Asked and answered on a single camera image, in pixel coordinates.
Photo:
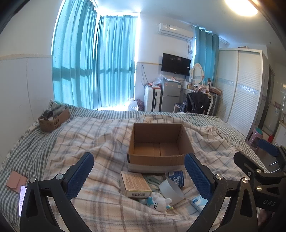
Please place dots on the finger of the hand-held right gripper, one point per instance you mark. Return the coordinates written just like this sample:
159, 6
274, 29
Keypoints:
244, 161
268, 147

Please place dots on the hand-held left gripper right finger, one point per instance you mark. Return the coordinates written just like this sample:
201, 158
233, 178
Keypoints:
197, 176

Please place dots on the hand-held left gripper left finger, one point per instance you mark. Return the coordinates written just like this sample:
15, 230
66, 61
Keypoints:
80, 176

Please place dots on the blue white wipes packet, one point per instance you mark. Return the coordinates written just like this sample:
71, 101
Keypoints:
177, 178

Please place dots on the white blue tube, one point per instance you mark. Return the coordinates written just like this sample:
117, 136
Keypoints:
198, 202

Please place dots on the white tape roll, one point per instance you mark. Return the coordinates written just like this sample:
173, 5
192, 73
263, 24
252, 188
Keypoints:
171, 189

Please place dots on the teal plastic hanger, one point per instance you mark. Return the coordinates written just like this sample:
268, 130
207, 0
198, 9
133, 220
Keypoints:
153, 180

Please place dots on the white blue plush toy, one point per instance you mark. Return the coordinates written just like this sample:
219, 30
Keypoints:
157, 202

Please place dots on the large cardboard box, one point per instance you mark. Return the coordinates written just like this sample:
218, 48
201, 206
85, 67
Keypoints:
159, 147

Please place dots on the pink plastic stool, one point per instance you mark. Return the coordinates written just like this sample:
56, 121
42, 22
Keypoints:
254, 137

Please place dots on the plaid blanket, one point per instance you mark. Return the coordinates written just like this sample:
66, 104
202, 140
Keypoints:
107, 145

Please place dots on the small cardboard box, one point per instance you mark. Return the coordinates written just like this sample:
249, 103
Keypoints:
53, 123

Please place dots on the smartphone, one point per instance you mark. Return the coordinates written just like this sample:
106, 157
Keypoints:
22, 198

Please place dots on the white sliding wardrobe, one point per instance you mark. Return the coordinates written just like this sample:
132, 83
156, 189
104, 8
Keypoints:
242, 89

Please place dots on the grey suitcase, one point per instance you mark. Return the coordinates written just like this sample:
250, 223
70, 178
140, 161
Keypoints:
215, 103

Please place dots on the pink wallet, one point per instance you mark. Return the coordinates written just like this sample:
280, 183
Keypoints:
15, 181

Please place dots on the green checkered bed sheet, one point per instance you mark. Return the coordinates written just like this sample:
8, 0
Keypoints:
20, 151

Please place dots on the small white stool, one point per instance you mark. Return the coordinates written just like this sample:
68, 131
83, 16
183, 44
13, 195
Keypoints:
177, 108

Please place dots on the black jacket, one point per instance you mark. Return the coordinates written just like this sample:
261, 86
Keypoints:
197, 102

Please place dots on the white green carton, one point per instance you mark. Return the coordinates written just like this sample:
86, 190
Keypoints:
53, 103

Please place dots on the floral cloth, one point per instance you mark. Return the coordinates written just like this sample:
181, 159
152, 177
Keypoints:
202, 90

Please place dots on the silver small fridge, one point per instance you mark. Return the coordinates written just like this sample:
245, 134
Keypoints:
171, 93

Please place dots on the clear water jug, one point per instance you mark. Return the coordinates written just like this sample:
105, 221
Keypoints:
133, 105

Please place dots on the white suitcase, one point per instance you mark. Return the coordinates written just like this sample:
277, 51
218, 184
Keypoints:
152, 99

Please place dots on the dark floral bag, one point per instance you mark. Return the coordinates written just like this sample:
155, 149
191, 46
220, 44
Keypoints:
140, 104

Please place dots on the oval white mirror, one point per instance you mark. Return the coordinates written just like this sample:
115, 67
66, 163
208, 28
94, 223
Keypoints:
197, 72

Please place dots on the clear plastic bag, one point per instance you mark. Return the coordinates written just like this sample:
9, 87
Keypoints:
159, 80

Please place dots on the narrow teal curtain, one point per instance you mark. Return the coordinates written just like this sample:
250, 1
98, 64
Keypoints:
206, 58

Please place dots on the teal window curtain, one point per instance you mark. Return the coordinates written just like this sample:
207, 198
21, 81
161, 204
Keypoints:
115, 62

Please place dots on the wide teal curtain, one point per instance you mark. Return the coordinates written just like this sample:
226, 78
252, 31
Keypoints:
73, 55

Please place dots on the ceiling lamp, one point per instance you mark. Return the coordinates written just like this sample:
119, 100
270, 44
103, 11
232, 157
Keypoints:
242, 6

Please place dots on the white air conditioner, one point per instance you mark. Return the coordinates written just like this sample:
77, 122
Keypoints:
175, 30

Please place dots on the black wall television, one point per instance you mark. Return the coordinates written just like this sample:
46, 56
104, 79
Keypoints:
176, 64

